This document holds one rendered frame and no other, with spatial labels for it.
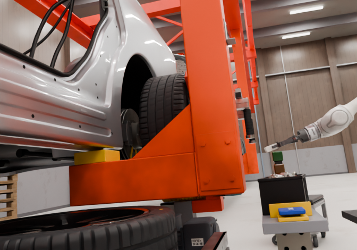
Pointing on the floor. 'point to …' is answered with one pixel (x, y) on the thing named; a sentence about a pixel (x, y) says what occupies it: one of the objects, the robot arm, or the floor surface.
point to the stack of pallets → (11, 193)
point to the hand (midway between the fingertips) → (271, 148)
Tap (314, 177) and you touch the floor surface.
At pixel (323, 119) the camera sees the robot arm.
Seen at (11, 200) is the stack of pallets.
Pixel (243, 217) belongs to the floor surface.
